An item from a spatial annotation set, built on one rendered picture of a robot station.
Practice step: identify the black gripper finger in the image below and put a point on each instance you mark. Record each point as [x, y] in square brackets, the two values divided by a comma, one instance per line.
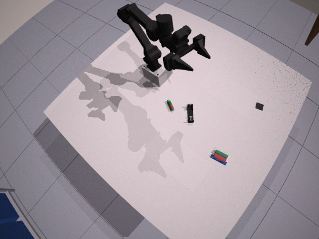
[201, 50]
[178, 64]

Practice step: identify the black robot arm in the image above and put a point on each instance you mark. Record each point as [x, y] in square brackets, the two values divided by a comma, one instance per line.
[160, 29]

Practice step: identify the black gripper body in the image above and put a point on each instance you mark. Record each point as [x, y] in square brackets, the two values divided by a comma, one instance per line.
[181, 50]

